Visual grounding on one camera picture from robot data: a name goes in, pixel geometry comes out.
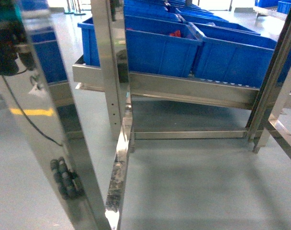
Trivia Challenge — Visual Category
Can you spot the stainless steel roller rack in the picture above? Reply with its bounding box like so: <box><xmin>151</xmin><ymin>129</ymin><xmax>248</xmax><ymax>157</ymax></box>
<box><xmin>73</xmin><ymin>0</ymin><xmax>291</xmax><ymax>152</ymax></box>

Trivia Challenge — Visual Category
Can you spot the blue plastic bin left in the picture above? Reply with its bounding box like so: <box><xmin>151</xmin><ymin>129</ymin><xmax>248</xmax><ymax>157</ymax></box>
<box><xmin>77</xmin><ymin>14</ymin><xmax>203</xmax><ymax>78</ymax></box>

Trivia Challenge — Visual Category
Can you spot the blue plastic bin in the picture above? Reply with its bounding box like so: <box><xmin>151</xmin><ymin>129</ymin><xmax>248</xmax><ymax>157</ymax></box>
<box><xmin>123</xmin><ymin>0</ymin><xmax>182</xmax><ymax>23</ymax></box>
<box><xmin>77</xmin><ymin>14</ymin><xmax>203</xmax><ymax>78</ymax></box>

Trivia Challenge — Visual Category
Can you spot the blue plastic bin rear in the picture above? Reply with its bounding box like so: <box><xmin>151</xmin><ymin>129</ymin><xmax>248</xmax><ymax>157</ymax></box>
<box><xmin>123</xmin><ymin>0</ymin><xmax>182</xmax><ymax>23</ymax></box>

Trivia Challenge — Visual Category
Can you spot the large blue plastic crate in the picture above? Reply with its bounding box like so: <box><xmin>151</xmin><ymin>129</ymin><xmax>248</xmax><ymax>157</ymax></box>
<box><xmin>189</xmin><ymin>23</ymin><xmax>277</xmax><ymax>88</ymax></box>

